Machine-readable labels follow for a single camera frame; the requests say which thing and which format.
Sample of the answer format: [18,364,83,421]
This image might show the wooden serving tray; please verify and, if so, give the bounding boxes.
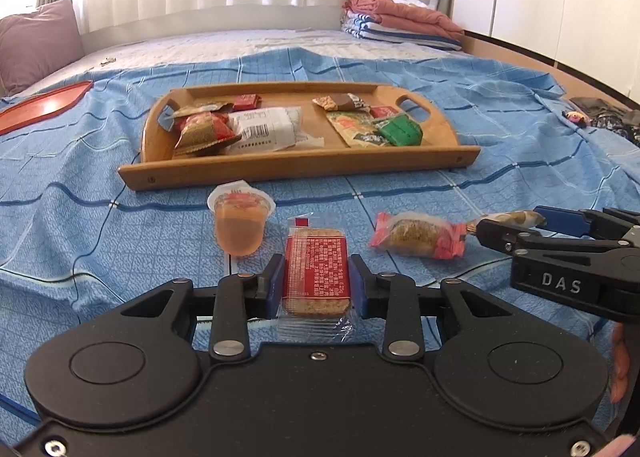
[117,81,480,192]

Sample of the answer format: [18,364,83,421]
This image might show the pink cake snack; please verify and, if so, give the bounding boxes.
[370,211,466,260]

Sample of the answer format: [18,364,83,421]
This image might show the orange green snack packet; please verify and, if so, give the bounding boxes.
[326,112,390,148]

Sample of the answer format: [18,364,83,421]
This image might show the folded red blanket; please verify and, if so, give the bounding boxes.
[343,0,464,41]

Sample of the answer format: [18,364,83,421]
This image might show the dark clothes pile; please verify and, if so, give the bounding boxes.
[570,96,640,146]

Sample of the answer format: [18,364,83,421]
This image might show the small colourful toy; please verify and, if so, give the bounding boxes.
[563,110,590,129]

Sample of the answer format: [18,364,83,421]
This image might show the white barcode snack packet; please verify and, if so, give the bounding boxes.
[226,106,324,155]

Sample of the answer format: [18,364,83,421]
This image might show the red plastic tray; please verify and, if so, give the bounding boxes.
[0,80,93,136]

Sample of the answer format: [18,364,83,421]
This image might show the red white snack packet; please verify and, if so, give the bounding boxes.
[369,106,400,120]

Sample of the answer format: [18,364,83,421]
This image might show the white cookie snack packet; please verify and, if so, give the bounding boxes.
[465,210,546,235]

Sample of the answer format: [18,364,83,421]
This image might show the gold foil snack packet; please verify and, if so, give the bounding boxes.
[171,102,233,119]

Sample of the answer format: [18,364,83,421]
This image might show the white garment on blankets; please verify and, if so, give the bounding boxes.
[392,0,428,9]

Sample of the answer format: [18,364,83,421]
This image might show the blue checked bed sheet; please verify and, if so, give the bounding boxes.
[1,48,639,444]

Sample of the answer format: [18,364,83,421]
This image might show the person's right hand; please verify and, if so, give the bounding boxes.
[610,324,630,404]

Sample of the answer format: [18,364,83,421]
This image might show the small red chocolate packet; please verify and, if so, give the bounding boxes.
[232,93,262,112]

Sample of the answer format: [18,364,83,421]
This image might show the gold brown nut packet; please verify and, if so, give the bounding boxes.
[312,93,369,113]

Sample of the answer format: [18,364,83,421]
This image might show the red Biscoff biscuit packet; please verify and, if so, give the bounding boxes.
[279,214,352,343]

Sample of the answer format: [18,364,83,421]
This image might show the dark red snack packet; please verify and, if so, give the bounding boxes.
[174,112,241,158]

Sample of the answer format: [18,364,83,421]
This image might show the orange jelly cup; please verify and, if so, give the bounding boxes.
[207,180,276,257]

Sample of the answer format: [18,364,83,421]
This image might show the white mattress pad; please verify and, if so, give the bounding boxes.
[17,29,449,96]

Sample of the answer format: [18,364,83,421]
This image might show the mauve pillow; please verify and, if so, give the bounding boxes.
[1,0,85,96]

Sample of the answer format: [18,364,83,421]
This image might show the striped blue folded blanket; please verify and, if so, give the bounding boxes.
[341,10,462,51]

